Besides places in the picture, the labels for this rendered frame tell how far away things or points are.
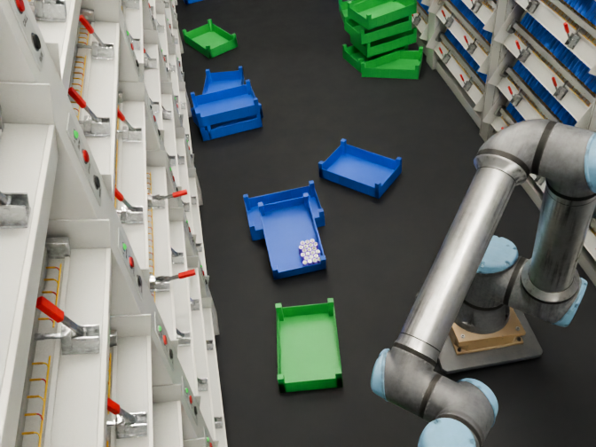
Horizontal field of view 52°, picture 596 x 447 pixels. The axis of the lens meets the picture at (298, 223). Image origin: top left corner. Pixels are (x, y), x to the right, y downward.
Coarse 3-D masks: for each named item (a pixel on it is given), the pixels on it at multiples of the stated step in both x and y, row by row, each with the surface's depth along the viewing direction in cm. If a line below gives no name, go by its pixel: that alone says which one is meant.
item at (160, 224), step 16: (160, 160) 158; (160, 176) 156; (160, 192) 151; (160, 208) 147; (160, 224) 142; (160, 240) 139; (160, 256) 135; (160, 272) 131; (160, 304) 125; (176, 352) 115
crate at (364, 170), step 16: (336, 160) 274; (352, 160) 273; (368, 160) 272; (384, 160) 266; (400, 160) 258; (320, 176) 267; (336, 176) 261; (352, 176) 265; (368, 176) 264; (384, 176) 263; (368, 192) 255
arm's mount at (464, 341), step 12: (516, 324) 189; (456, 336) 187; (468, 336) 186; (480, 336) 186; (492, 336) 186; (504, 336) 186; (516, 336) 191; (456, 348) 191; (468, 348) 188; (480, 348) 189; (492, 348) 190
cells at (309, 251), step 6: (306, 240) 228; (312, 240) 227; (300, 246) 227; (306, 246) 226; (312, 246) 226; (300, 252) 228; (306, 252) 225; (312, 252) 225; (318, 252) 225; (306, 258) 224; (312, 258) 224; (318, 258) 223; (306, 264) 223
